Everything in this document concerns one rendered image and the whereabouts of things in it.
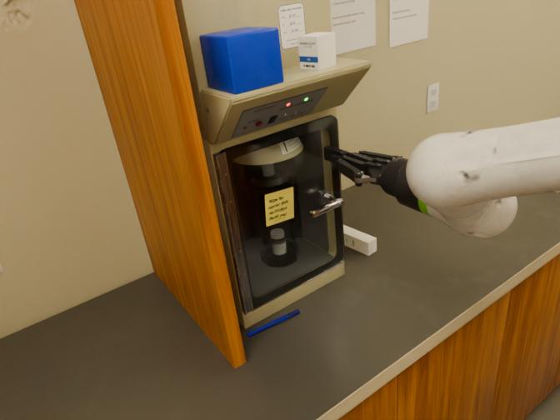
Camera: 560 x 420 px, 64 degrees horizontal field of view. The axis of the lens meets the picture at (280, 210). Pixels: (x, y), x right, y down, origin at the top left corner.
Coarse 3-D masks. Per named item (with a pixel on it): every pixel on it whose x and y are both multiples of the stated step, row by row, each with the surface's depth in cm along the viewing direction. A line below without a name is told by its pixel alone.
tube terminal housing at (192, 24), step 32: (192, 0) 74; (224, 0) 78; (256, 0) 81; (288, 0) 85; (320, 0) 89; (192, 32) 76; (192, 64) 78; (288, 64) 89; (224, 224) 93; (256, 320) 107
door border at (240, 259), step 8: (224, 152) 86; (224, 160) 87; (224, 168) 87; (224, 176) 88; (224, 184) 88; (224, 192) 89; (232, 192) 90; (224, 200) 89; (232, 200) 91; (232, 208) 91; (232, 216) 92; (232, 224) 93; (232, 232) 93; (232, 240) 94; (240, 240) 95; (240, 248) 96; (240, 256) 97; (240, 264) 97; (240, 272) 98; (240, 280) 98; (248, 288) 101; (248, 296) 102; (248, 304) 103
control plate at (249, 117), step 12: (300, 96) 82; (312, 96) 85; (252, 108) 77; (264, 108) 79; (276, 108) 82; (288, 108) 85; (300, 108) 87; (312, 108) 91; (240, 120) 79; (252, 120) 81; (264, 120) 84; (276, 120) 87; (240, 132) 83
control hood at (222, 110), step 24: (288, 72) 85; (312, 72) 82; (336, 72) 82; (360, 72) 87; (216, 96) 75; (240, 96) 73; (264, 96) 75; (288, 96) 80; (336, 96) 91; (216, 120) 78; (288, 120) 90
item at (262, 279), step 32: (288, 128) 93; (320, 128) 98; (256, 160) 91; (288, 160) 96; (320, 160) 101; (256, 192) 94; (320, 192) 104; (256, 224) 96; (288, 224) 102; (320, 224) 108; (256, 256) 99; (288, 256) 105; (320, 256) 111; (256, 288) 102; (288, 288) 109
